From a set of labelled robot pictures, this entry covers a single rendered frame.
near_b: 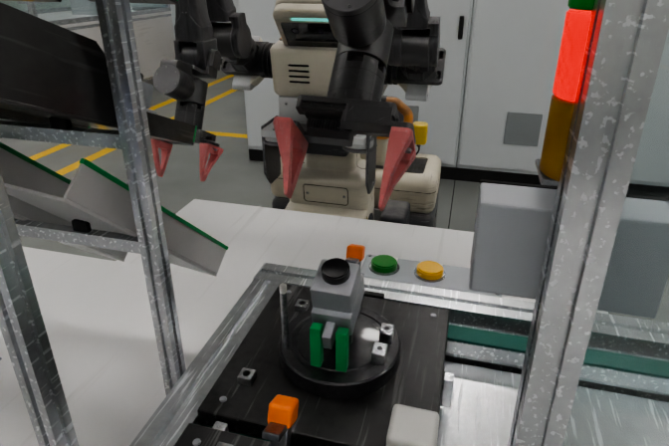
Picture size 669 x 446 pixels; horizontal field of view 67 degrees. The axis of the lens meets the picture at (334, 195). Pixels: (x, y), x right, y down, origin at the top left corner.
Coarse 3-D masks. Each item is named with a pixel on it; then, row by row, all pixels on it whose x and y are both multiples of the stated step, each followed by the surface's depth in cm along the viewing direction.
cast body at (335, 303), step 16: (320, 272) 54; (336, 272) 52; (352, 272) 53; (320, 288) 52; (336, 288) 52; (352, 288) 52; (320, 304) 53; (336, 304) 52; (352, 304) 52; (320, 320) 54; (336, 320) 53; (352, 320) 53
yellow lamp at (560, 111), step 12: (552, 96) 32; (552, 108) 31; (564, 108) 30; (552, 120) 31; (564, 120) 30; (552, 132) 31; (564, 132) 30; (552, 144) 31; (564, 144) 30; (552, 156) 31; (540, 168) 33; (552, 168) 32
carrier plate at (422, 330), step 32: (288, 288) 72; (256, 320) 65; (416, 320) 65; (448, 320) 65; (256, 352) 59; (416, 352) 59; (224, 384) 55; (256, 384) 55; (288, 384) 55; (416, 384) 55; (224, 416) 51; (256, 416) 51; (320, 416) 51; (352, 416) 51; (384, 416) 51
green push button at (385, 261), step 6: (372, 258) 79; (378, 258) 79; (384, 258) 79; (390, 258) 79; (372, 264) 77; (378, 264) 77; (384, 264) 77; (390, 264) 77; (396, 264) 77; (378, 270) 77; (384, 270) 76; (390, 270) 77
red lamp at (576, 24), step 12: (576, 12) 28; (588, 12) 28; (564, 24) 30; (576, 24) 28; (588, 24) 28; (564, 36) 29; (576, 36) 28; (564, 48) 29; (576, 48) 28; (564, 60) 29; (576, 60) 29; (564, 72) 30; (576, 72) 29; (564, 84) 30; (576, 84) 29; (564, 96) 30
